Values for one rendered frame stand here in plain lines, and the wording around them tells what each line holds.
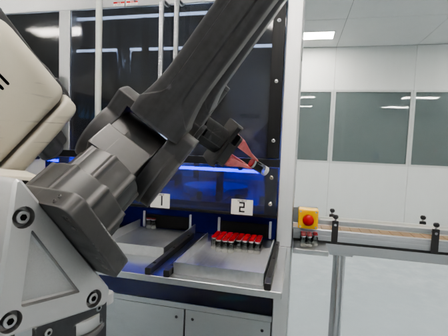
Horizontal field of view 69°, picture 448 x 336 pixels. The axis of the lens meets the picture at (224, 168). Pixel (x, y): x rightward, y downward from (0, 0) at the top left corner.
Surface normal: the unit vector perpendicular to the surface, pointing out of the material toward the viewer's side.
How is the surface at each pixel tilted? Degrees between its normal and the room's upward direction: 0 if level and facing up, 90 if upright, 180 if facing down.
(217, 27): 99
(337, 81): 90
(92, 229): 90
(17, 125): 90
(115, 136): 57
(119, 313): 90
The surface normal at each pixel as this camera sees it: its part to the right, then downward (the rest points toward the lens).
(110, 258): 0.87, 0.07
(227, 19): -0.07, 0.22
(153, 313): -0.22, 0.06
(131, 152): 0.45, -0.47
